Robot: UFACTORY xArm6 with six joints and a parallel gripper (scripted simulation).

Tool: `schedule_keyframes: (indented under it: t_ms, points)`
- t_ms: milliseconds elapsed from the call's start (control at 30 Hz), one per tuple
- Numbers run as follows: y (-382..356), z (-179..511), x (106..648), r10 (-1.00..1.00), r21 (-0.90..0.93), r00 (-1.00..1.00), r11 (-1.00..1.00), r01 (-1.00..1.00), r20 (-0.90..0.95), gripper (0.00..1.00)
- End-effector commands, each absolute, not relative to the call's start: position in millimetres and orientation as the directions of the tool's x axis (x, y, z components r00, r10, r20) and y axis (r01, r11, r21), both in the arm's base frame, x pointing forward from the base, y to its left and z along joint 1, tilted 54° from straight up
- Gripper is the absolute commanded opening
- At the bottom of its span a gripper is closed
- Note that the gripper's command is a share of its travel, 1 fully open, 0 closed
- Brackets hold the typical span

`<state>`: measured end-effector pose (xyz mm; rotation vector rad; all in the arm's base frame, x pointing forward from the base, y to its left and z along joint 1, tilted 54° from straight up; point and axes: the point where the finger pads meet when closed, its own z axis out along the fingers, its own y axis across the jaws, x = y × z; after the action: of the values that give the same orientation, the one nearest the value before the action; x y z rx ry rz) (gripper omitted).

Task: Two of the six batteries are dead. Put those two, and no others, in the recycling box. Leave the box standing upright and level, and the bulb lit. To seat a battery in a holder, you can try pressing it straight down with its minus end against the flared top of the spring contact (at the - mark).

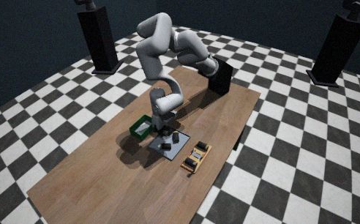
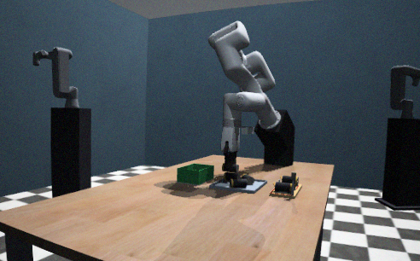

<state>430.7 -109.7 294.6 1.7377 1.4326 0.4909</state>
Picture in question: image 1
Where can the green open box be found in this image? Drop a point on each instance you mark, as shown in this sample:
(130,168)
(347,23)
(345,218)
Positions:
(142,128)

